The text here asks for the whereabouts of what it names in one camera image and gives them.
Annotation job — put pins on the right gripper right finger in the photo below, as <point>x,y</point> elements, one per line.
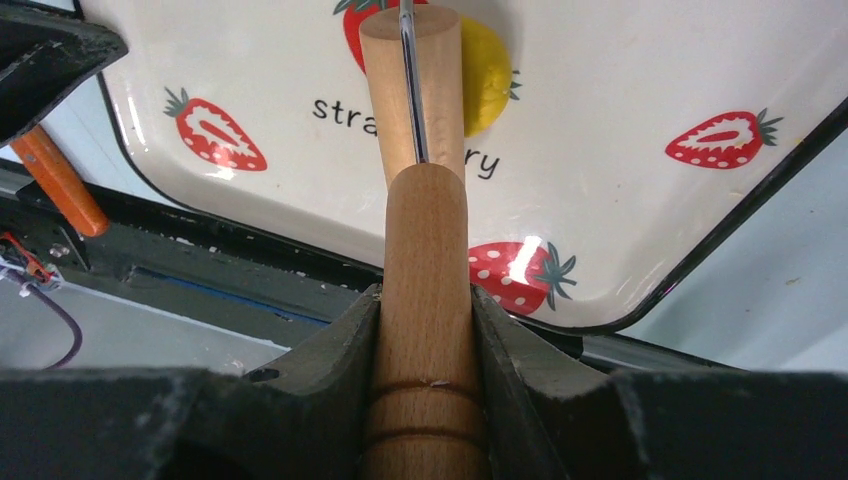
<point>552,417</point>

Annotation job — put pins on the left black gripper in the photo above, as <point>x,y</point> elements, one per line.
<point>46,53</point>

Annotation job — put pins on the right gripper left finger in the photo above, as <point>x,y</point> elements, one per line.
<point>298,417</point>

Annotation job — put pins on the white strawberry print tray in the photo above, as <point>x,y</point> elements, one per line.
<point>634,136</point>

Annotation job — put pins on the yellow dough ball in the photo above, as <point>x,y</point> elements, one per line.
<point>487,76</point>

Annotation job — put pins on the orange handled metal scraper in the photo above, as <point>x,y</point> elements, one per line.
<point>56,176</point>

